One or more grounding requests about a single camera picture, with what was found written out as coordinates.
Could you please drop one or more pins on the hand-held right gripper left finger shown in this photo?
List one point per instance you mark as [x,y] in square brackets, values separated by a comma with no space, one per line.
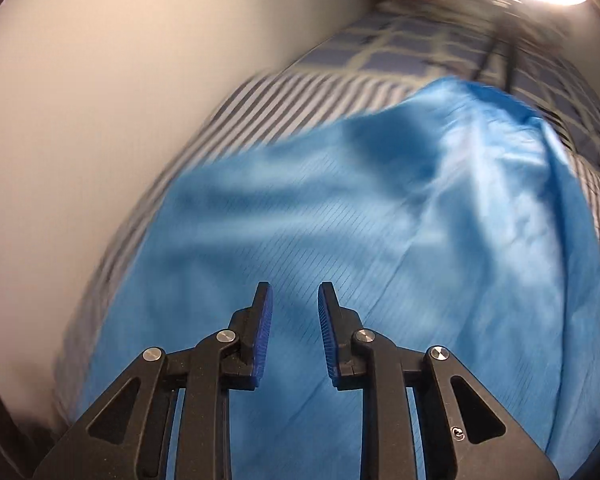
[261,330]

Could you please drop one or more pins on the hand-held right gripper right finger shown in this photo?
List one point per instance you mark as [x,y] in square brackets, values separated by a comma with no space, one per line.
[327,330]

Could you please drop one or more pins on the large blue garment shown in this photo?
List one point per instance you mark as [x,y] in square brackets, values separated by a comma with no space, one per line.
[330,210]

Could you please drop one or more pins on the blue white striped blanket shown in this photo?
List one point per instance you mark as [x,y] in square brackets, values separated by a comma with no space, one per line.
[290,100]

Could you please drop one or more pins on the blue checked bedsheet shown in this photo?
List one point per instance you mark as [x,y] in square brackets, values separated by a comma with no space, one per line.
[380,45]

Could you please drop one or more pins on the black tripod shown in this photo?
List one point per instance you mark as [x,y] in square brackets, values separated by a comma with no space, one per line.
[502,30]

